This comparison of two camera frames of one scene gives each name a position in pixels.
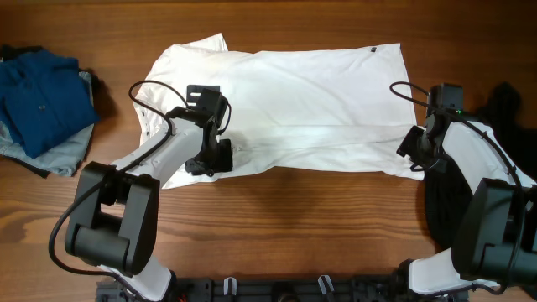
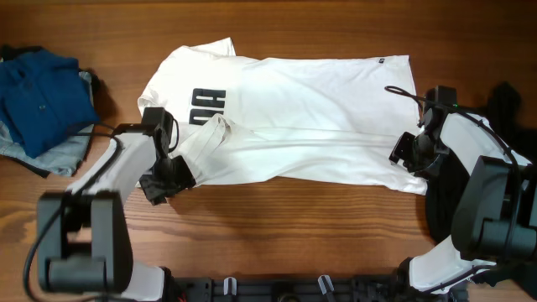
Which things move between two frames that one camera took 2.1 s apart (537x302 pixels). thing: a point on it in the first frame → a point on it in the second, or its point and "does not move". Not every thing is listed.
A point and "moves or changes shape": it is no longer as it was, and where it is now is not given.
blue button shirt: [44, 99] does not move
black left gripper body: [216, 158] → [169, 175]
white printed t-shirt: [335, 110] moves or changes shape
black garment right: [447, 200] does not move
